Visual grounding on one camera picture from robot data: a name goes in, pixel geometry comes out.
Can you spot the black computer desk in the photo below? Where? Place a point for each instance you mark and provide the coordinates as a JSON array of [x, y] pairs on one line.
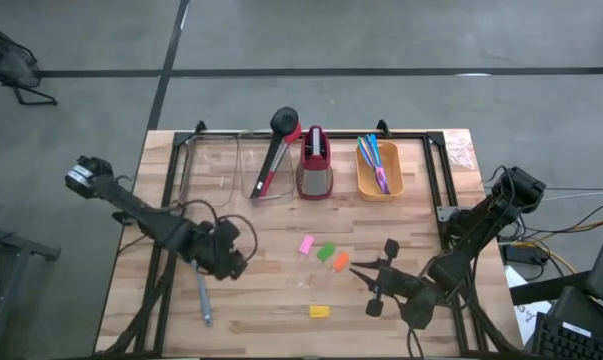
[[546, 290]]

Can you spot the iridescent metal table knife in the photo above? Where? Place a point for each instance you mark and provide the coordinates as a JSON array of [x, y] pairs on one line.
[[362, 149]]

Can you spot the black nylon spoon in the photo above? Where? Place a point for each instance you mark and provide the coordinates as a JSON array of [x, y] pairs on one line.
[[284, 121]]

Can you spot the white paper sheet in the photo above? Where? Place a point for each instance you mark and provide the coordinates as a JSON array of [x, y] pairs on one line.
[[526, 315]]

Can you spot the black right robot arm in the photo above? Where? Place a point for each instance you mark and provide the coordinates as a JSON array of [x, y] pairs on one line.
[[471, 235]]

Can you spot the iridescent blue-purple cutlery piece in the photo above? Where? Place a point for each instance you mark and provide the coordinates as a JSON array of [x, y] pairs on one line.
[[376, 150], [382, 180]]

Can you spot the black power brick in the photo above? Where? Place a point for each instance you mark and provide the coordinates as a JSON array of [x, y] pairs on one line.
[[526, 255]]

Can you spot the red-trimmed steel box grater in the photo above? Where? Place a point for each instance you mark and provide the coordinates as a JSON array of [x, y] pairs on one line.
[[315, 170]]

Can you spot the green mini silicone spatula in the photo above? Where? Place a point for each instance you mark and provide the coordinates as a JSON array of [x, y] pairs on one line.
[[326, 252]]

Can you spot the black mesh chair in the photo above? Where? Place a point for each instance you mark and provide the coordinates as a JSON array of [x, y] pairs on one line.
[[6, 60]]

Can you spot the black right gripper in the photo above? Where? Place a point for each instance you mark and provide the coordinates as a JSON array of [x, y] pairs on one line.
[[396, 285]]

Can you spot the pink mini silicone spatula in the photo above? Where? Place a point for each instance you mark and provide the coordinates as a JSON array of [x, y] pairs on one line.
[[306, 244]]

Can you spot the blue-grey silicone spoon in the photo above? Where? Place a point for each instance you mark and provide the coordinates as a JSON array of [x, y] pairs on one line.
[[204, 305]]

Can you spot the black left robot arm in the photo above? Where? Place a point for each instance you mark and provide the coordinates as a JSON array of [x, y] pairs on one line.
[[141, 220]]

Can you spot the grey metal table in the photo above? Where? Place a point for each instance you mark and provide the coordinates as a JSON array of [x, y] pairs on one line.
[[1, 280]]

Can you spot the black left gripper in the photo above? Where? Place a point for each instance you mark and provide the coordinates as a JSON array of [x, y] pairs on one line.
[[216, 247]]

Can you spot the crumpled clear plastic wrap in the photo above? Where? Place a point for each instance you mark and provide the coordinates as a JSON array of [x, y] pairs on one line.
[[461, 150]]

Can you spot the black keyboard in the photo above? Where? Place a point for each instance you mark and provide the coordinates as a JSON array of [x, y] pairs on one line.
[[571, 342]]

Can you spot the clear plastic storage bin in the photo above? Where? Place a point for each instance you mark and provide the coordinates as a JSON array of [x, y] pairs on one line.
[[206, 160], [253, 150]]

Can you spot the yellow plastic bin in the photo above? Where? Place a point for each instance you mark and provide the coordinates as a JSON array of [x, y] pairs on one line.
[[393, 185]]

